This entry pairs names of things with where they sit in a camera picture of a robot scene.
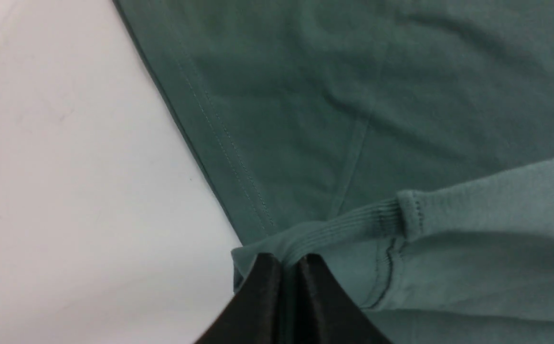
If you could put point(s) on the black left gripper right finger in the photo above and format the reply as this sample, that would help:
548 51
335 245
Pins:
324 312

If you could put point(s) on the green long-sleeve shirt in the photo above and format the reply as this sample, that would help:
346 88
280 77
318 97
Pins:
410 143

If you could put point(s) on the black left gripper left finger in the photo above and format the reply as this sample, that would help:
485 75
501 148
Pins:
251 317

